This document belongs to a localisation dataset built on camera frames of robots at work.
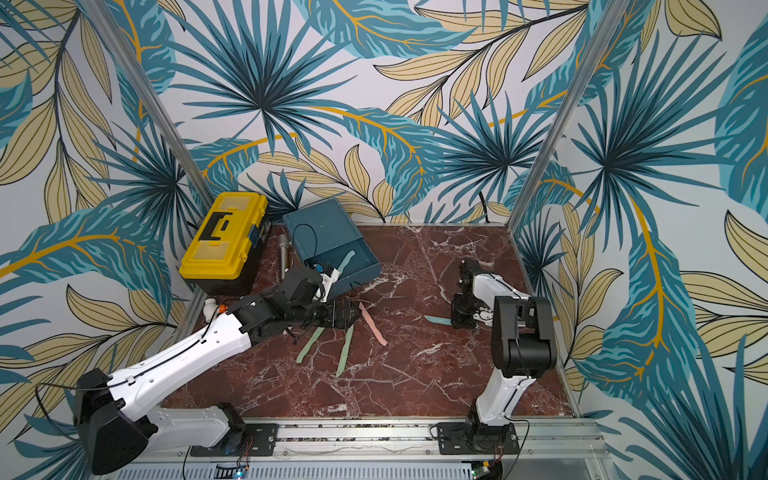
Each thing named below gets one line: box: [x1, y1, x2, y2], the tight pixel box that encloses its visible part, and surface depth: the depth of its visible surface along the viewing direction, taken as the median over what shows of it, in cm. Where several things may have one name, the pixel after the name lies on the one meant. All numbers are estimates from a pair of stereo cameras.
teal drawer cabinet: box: [282, 198, 381, 284], surface depth 92 cm
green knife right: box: [336, 324, 355, 378], surface depth 90 cm
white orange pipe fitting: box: [203, 298, 229, 323], surface depth 95 cm
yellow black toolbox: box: [179, 191, 270, 296], surface depth 94 cm
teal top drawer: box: [304, 237, 381, 297], surface depth 88 cm
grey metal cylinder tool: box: [279, 234, 289, 280], surface depth 111 cm
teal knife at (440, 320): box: [424, 315, 452, 326], surface depth 97 cm
